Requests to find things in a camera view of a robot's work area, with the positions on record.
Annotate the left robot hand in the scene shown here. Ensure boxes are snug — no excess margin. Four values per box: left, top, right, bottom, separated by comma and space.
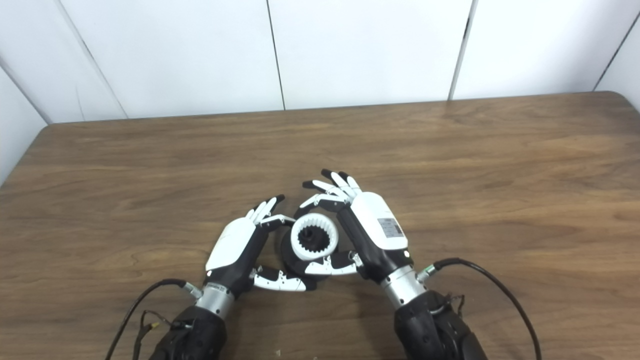
205, 194, 318, 301

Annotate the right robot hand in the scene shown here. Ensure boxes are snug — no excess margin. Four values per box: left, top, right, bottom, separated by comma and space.
298, 168, 415, 284

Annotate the white toothed ring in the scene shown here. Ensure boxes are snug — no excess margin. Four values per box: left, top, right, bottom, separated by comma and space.
290, 212, 340, 261

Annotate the round black part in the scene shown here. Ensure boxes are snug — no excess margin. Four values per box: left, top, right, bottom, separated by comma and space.
280, 225, 351, 282

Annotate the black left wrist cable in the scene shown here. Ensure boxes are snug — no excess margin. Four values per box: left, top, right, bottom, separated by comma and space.
105, 278, 203, 360

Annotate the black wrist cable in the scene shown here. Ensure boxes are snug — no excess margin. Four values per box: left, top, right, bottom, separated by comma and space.
416, 257, 543, 360
105, 278, 203, 360

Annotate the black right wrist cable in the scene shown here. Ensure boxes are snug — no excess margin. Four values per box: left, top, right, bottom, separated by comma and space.
416, 257, 543, 360

